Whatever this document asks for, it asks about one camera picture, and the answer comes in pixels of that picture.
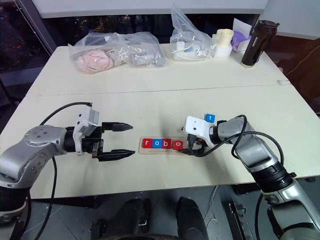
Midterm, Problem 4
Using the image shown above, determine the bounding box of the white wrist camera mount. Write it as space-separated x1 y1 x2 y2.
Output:
74 104 101 157
183 115 214 149

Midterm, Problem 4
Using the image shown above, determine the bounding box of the clear bag with plush toys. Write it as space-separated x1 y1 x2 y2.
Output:
67 32 167 76

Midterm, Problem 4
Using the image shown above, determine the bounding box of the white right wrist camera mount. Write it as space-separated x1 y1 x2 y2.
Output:
183 115 214 149

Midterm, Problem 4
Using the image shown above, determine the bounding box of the dark rounded shape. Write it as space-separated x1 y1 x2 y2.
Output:
176 196 209 240
113 197 152 240

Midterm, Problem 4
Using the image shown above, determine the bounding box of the thin white cable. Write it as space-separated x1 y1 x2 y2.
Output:
209 184 220 226

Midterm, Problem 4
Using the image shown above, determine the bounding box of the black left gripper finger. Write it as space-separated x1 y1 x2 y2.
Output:
98 149 136 162
102 121 134 133

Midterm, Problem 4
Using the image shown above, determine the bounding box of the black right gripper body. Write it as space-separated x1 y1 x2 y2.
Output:
187 134 209 156

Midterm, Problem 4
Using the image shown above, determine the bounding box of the cream plastic cup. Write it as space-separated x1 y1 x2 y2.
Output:
215 28 235 49

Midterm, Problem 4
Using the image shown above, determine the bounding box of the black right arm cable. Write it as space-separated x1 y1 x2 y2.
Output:
193 114 285 167

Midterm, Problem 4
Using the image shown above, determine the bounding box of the grey metal frame post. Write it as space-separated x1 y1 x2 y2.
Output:
14 0 58 55

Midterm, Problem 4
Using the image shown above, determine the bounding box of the wooden letter tray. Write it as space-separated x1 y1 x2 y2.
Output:
137 136 191 156

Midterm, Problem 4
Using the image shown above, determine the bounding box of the black metal bracket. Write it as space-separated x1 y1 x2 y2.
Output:
223 200 251 240

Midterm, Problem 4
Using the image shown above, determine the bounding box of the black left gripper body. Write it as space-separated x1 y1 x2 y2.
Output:
81 125 105 160

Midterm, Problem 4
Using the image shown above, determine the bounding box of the plastic bag with grey items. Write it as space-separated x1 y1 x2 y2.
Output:
129 49 166 68

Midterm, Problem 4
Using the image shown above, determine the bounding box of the clear bag with white items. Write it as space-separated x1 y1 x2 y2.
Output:
169 2 216 62

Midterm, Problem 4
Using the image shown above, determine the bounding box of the purple and white packet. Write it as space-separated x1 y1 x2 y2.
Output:
230 17 253 54

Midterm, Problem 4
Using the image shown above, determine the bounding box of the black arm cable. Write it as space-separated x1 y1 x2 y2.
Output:
193 114 285 167
39 101 94 201

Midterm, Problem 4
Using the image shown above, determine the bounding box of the black drinking bottle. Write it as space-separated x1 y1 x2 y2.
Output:
240 19 280 69

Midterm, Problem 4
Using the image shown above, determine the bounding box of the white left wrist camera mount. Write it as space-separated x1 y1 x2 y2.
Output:
74 104 101 157

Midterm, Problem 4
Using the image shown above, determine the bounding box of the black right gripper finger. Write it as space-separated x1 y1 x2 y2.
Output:
179 147 201 157

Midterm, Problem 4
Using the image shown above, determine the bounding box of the pink plush toy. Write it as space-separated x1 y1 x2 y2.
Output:
75 49 114 75

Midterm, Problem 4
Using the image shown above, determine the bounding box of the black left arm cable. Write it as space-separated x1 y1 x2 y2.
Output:
39 101 94 201

